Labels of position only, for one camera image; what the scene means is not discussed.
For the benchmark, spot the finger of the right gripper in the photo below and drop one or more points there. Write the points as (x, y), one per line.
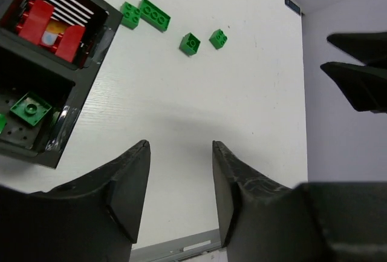
(363, 86)
(368, 48)

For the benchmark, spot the green long lego brick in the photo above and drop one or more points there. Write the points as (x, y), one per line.
(154, 16)

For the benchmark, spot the green slope lego brick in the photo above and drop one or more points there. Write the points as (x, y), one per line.
(3, 122)

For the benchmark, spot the red round lego piece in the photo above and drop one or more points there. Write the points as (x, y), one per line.
(52, 31)

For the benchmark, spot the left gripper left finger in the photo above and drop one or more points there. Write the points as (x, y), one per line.
(95, 217)

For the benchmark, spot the right corner label sticker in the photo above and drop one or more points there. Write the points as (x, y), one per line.
(293, 6)

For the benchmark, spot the dark green lego brick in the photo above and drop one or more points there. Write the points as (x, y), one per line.
(189, 44)

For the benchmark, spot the red arched lego brick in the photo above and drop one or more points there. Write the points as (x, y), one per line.
(35, 20)

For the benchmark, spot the aluminium table frame rail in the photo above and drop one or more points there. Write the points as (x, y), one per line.
(179, 249)

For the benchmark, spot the green square lego brick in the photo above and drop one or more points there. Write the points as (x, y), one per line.
(131, 15)

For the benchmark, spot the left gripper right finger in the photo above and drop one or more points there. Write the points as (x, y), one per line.
(262, 220)

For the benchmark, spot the black slotted container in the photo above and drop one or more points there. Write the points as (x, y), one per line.
(26, 67)

